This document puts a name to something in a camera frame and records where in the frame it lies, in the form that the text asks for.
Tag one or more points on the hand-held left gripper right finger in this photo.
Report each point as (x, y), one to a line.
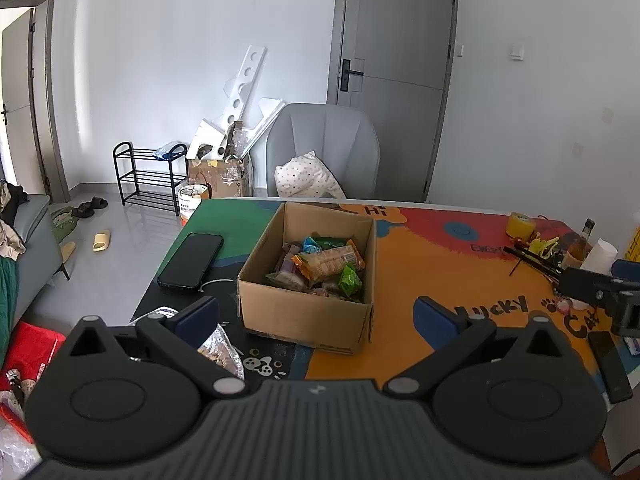
(435, 322)

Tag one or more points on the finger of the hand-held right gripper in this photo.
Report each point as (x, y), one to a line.
(627, 269)
(582, 285)

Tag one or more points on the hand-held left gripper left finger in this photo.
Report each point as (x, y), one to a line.
(197, 322)

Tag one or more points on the brown cardboard box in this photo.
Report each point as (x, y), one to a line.
(300, 310)

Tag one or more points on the clear cracker packet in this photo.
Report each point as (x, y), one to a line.
(330, 259)

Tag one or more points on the small pink candy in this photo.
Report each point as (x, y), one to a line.
(563, 305)

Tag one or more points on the white paper roll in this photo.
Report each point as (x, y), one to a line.
(600, 255)

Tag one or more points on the silver foil bag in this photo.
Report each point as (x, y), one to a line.
(220, 350)

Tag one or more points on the brown glass bottle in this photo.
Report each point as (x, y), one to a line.
(577, 247)

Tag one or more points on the colourful cartoon table mat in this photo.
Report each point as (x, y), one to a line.
(425, 270)

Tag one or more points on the black rod bundle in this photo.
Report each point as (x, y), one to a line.
(535, 260)

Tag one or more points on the yellow clip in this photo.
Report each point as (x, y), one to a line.
(542, 247)

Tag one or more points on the black rectangular device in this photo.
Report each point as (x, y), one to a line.
(610, 365)

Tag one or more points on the black smartphone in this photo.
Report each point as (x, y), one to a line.
(191, 260)

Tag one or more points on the yellow tape roll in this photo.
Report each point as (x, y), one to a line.
(521, 226)

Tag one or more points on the white orange paper bag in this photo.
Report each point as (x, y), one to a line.
(194, 200)

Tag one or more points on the yellow slipper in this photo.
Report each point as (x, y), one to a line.
(101, 241)
(68, 251)

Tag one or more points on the cardboard box with packaging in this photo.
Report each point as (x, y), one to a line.
(220, 180)

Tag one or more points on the dark sandals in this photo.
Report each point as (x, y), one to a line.
(90, 206)

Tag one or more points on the black shoe rack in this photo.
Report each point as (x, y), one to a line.
(122, 180)

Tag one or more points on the green floor mat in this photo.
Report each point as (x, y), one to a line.
(64, 222)

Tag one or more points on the red plastic bag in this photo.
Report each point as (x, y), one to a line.
(32, 350)

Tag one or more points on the blue plastic bag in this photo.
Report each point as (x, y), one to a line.
(167, 152)

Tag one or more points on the dotted white pillow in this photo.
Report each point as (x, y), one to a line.
(305, 177)

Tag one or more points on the grey sofa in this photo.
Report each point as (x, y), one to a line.
(35, 240)

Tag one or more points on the white foam piece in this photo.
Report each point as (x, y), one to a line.
(210, 137)

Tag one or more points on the green blanket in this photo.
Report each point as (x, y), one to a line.
(7, 300)

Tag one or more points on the pile of clothes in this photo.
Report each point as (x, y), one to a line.
(10, 220)

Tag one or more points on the grey armchair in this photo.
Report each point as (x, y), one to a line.
(325, 130)

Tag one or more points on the clear plastic bag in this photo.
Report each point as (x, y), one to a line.
(15, 450)

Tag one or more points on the tall white foam board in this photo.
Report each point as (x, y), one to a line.
(245, 80)

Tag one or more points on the grey side door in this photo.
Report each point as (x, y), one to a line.
(25, 100)

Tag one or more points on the white light switch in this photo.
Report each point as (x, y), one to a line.
(517, 51)

